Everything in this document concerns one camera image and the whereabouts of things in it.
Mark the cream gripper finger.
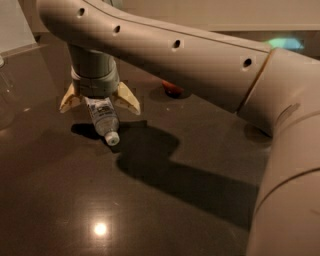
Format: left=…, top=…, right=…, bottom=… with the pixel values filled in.
left=59, top=84, right=82, bottom=113
left=113, top=82, right=141, bottom=115

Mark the clear plastic water bottle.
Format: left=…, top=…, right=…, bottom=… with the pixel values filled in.
left=85, top=98, right=120, bottom=146

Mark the red apple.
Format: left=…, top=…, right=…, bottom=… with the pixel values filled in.
left=162, top=80, right=184, bottom=98

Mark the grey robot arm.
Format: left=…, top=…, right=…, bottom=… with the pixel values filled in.
left=37, top=0, right=320, bottom=256

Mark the clear glass jar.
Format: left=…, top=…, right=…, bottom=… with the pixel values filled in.
left=0, top=55, right=16, bottom=130

